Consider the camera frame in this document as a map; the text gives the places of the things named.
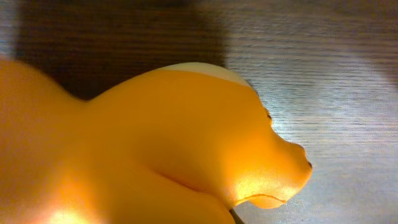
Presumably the yellow rubber animal toy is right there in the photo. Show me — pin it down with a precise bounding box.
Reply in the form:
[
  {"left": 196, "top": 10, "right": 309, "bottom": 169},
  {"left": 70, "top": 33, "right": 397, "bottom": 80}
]
[{"left": 1, "top": 58, "right": 313, "bottom": 223}]

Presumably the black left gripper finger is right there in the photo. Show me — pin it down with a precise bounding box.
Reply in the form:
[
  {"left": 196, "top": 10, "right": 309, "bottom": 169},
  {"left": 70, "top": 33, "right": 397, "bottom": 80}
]
[{"left": 229, "top": 209, "right": 245, "bottom": 224}]

